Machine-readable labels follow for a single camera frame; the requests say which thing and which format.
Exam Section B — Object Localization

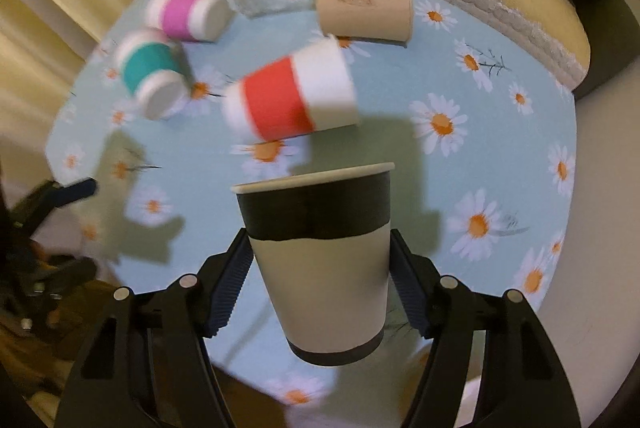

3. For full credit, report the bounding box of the black and white paper cup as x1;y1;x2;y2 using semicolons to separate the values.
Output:
232;162;395;366

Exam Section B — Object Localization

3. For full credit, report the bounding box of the teal banded paper cup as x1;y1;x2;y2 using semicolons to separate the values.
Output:
114;27;189;120

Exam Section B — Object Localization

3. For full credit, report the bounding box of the pink banded paper cup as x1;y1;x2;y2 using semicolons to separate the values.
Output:
144;0;234;42

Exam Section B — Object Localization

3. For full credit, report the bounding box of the red banded paper cup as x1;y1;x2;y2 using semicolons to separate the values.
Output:
221;36;359;144

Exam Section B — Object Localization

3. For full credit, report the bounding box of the brown kraft paper cup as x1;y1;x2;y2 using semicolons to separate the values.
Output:
314;0;413;44

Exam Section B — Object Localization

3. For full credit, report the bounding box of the blue daisy tablecloth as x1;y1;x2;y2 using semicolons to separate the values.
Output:
44;0;580;409

